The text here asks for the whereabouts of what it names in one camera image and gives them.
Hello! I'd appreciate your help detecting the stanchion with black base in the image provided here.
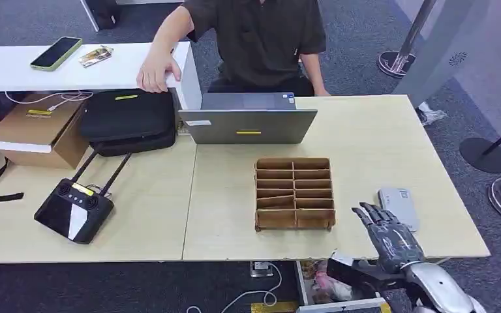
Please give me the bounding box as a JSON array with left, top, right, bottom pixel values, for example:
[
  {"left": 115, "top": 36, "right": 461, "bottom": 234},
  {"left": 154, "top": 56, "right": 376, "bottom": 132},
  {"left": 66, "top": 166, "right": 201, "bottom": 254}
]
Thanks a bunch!
[{"left": 459, "top": 115, "right": 501, "bottom": 175}]

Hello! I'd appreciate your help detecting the silver portable drive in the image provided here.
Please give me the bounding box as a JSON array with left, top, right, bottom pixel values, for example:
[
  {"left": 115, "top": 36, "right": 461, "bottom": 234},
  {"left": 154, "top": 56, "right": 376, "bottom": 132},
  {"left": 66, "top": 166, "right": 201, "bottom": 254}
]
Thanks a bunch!
[{"left": 377, "top": 186, "right": 421, "bottom": 233}]

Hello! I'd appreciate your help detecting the yellow floor tape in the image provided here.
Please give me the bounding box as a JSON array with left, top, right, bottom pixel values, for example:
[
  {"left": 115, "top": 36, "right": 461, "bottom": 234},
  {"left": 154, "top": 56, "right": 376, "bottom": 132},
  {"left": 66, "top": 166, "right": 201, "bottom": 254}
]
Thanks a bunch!
[{"left": 250, "top": 301, "right": 299, "bottom": 313}]

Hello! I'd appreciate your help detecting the person's right hand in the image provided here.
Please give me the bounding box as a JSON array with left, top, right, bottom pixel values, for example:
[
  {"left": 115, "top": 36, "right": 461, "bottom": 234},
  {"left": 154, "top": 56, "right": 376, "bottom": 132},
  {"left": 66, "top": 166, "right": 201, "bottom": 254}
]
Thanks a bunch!
[{"left": 136, "top": 53, "right": 182, "bottom": 94}]

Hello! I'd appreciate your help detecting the stanchion with chrome pole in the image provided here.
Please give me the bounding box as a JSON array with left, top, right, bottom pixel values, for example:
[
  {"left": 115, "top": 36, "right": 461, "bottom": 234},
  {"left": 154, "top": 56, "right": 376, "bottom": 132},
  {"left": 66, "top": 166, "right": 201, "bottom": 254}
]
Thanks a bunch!
[{"left": 376, "top": 0, "right": 437, "bottom": 80}]

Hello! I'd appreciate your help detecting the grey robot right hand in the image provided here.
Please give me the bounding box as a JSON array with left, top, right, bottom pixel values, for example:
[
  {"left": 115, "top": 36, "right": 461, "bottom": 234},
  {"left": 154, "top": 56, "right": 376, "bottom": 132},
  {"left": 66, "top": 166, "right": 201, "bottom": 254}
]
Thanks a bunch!
[{"left": 352, "top": 201, "right": 425, "bottom": 275}]

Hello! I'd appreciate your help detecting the white storage crate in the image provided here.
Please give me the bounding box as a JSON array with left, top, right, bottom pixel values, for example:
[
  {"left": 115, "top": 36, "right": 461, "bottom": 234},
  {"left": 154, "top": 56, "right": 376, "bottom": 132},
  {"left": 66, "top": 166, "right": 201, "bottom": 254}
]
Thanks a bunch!
[{"left": 294, "top": 259, "right": 392, "bottom": 313}]

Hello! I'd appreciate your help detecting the grey laptop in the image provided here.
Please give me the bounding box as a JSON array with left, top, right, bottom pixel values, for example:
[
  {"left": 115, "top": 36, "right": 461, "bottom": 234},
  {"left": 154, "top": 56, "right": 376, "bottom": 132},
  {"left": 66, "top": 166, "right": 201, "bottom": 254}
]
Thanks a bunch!
[{"left": 177, "top": 91, "right": 318, "bottom": 145}]

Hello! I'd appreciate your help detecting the white side table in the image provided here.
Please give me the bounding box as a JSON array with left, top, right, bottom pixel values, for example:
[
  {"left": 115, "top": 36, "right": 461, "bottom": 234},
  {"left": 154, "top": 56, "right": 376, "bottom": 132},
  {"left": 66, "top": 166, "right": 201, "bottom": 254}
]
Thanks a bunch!
[{"left": 0, "top": 41, "right": 203, "bottom": 111}]

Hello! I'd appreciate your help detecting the smartphone in green case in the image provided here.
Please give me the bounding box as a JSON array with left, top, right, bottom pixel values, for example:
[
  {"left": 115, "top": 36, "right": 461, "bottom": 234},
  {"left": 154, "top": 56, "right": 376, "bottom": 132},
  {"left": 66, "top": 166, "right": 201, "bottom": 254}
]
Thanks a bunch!
[{"left": 30, "top": 37, "right": 84, "bottom": 72}]

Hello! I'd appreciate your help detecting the brown cardboard box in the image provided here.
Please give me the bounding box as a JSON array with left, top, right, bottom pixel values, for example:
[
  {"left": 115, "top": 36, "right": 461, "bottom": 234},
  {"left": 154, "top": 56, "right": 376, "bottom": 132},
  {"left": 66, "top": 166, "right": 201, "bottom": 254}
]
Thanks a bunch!
[{"left": 0, "top": 93, "right": 91, "bottom": 170}]

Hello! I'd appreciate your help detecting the wooden card box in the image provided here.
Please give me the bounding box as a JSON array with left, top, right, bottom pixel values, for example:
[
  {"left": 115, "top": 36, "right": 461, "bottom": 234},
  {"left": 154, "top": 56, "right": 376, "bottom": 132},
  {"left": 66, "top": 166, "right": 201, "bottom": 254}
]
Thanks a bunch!
[{"left": 254, "top": 157, "right": 337, "bottom": 232}]

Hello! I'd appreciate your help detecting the white charging cable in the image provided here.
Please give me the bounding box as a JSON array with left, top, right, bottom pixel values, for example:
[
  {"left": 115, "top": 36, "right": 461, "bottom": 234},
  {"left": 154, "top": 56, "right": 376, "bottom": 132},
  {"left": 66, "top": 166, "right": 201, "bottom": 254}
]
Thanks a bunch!
[{"left": 5, "top": 89, "right": 94, "bottom": 112}]

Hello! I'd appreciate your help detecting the black laptop bag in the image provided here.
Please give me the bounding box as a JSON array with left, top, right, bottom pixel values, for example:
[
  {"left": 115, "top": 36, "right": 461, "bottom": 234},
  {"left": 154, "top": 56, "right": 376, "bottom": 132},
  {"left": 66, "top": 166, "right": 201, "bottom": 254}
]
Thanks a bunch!
[{"left": 78, "top": 88, "right": 177, "bottom": 158}]

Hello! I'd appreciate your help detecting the person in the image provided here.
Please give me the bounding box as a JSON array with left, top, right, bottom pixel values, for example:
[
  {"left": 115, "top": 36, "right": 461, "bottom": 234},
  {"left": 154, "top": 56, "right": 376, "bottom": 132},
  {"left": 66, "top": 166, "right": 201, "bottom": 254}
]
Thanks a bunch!
[{"left": 137, "top": 0, "right": 332, "bottom": 97}]

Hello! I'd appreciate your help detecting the black controller with antennas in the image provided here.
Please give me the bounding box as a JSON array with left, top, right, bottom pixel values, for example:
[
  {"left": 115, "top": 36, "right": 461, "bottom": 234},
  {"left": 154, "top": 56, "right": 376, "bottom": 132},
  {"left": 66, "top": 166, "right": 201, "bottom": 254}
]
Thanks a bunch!
[{"left": 33, "top": 152, "right": 132, "bottom": 245}]

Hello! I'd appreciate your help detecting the crumpled plastic wrapper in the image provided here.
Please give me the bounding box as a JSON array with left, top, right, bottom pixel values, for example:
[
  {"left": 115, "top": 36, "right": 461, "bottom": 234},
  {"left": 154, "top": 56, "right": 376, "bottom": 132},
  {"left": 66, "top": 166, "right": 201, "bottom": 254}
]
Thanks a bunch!
[{"left": 416, "top": 101, "right": 448, "bottom": 127}]

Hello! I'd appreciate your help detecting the pink plastic bag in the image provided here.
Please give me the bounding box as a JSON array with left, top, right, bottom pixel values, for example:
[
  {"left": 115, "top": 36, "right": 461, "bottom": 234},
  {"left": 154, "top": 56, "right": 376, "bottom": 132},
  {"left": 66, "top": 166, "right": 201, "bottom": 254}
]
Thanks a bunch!
[{"left": 312, "top": 261, "right": 355, "bottom": 303}]

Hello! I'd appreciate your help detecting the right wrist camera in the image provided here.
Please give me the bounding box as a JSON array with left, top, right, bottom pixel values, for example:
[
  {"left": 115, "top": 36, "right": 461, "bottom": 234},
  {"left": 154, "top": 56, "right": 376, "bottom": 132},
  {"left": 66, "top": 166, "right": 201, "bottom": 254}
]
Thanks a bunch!
[{"left": 327, "top": 250, "right": 407, "bottom": 299}]

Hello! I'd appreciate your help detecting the white floor cable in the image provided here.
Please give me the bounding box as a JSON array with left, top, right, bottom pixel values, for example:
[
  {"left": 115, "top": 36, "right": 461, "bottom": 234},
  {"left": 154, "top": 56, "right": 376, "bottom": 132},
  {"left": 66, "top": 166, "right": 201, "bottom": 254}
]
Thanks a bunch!
[{"left": 185, "top": 262, "right": 283, "bottom": 313}]

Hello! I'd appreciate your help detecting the black cabinet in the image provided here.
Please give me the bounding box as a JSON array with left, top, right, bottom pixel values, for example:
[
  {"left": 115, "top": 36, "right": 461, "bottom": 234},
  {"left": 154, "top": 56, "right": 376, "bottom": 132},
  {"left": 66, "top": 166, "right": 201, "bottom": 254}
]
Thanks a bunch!
[{"left": 80, "top": 0, "right": 122, "bottom": 32}]

